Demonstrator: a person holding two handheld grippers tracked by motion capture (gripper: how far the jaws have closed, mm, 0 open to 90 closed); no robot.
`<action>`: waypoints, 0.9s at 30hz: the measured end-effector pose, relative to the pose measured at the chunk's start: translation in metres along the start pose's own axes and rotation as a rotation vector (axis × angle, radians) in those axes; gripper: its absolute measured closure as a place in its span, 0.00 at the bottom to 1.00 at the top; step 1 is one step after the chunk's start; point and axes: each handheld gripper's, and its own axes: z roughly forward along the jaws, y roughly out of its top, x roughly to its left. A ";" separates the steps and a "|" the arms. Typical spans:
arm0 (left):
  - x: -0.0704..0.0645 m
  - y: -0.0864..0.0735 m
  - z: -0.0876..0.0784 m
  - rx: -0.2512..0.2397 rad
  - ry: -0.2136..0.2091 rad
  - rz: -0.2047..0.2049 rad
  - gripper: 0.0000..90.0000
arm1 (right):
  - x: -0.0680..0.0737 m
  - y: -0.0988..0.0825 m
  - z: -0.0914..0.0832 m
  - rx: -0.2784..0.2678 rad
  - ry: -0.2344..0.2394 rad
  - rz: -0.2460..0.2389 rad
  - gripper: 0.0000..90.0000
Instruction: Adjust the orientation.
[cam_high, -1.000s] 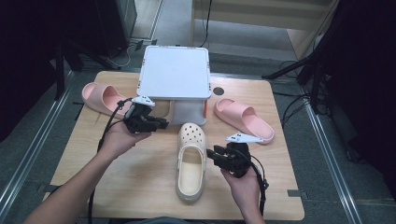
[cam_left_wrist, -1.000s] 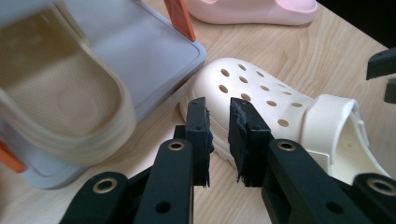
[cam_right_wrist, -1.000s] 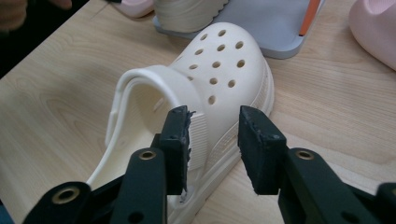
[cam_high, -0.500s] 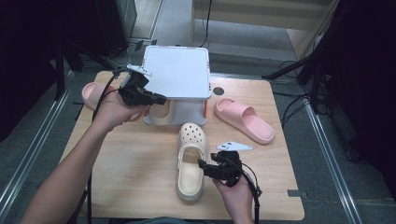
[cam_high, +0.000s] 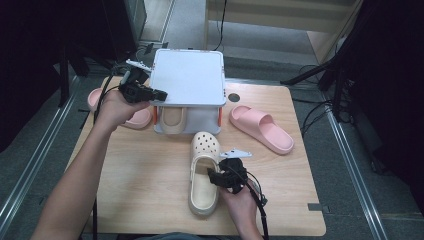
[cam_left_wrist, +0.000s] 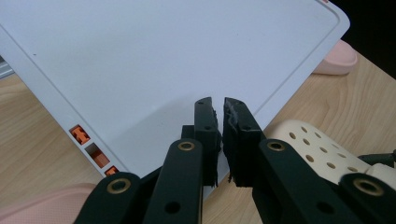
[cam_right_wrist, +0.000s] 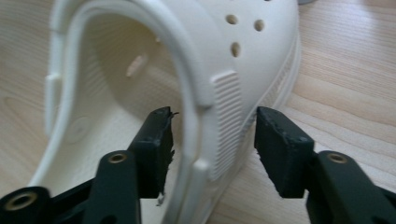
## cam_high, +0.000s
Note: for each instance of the black tripod stand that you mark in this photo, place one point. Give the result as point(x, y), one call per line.
point(310, 71)

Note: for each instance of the dark cabinet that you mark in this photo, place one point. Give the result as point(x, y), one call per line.
point(133, 20)

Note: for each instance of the cream clog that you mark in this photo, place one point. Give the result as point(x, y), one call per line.
point(201, 193)
point(173, 121)

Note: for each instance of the pink slipper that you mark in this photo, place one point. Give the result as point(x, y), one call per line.
point(266, 128)
point(140, 119)

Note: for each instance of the person's left hand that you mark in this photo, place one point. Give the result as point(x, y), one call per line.
point(113, 111)

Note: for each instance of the black metal stand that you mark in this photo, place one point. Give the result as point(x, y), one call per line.
point(64, 83)

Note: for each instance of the beige wooden cabinet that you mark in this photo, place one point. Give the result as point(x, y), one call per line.
point(266, 13)

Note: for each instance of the person's right hand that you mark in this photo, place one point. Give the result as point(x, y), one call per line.
point(245, 208)

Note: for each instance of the person's grey-blue shirt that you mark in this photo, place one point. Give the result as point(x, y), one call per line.
point(180, 237)

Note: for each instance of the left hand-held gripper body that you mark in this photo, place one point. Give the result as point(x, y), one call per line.
point(135, 90)

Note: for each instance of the metal floor rail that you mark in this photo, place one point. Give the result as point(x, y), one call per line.
point(355, 173)
point(33, 160)

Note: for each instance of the white shoe rack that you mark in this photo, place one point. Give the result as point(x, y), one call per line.
point(190, 76)

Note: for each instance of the black round table grommet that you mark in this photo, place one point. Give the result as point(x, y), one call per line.
point(234, 97)

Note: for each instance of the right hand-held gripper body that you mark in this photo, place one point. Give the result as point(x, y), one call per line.
point(233, 175)

